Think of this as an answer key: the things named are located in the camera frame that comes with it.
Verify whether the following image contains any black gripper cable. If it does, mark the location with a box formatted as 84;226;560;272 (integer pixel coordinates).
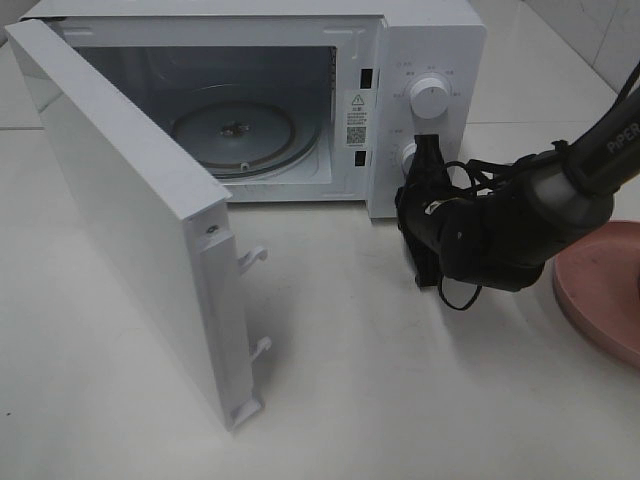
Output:
433;64;640;312

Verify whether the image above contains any lower white timer knob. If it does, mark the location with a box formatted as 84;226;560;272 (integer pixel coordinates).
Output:
398;143;417;176

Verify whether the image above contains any pink round plate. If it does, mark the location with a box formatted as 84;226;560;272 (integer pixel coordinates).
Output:
552;220;639;369

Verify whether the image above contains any upper white power knob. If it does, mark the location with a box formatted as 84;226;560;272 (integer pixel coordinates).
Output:
408;73;451;120

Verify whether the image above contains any white microwave door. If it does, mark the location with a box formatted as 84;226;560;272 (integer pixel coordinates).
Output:
7;20;271;430

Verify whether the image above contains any white microwave oven body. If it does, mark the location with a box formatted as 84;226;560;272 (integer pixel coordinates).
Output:
13;1;486;218

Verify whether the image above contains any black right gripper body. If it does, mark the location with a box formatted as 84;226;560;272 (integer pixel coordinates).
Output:
395;171;480;288

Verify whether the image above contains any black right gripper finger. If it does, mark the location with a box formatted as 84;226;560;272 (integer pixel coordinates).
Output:
414;134;444;175

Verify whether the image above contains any glass microwave turntable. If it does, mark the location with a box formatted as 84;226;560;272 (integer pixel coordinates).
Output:
171;101;322;179

